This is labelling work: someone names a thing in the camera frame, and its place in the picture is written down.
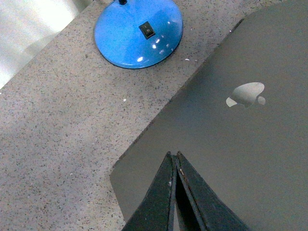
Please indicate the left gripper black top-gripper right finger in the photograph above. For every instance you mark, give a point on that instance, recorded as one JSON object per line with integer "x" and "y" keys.
{"x": 213, "y": 213}

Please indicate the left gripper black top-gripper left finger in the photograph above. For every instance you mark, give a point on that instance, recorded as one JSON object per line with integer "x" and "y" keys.
{"x": 156, "y": 211}

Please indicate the grey laptop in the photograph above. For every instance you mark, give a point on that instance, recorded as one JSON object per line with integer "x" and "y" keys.
{"x": 242, "y": 122}

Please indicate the blue desk lamp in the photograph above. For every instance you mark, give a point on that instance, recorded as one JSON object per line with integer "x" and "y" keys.
{"x": 136, "y": 34}

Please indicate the white curtain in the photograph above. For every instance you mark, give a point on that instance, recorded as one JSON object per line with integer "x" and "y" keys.
{"x": 29, "y": 28}

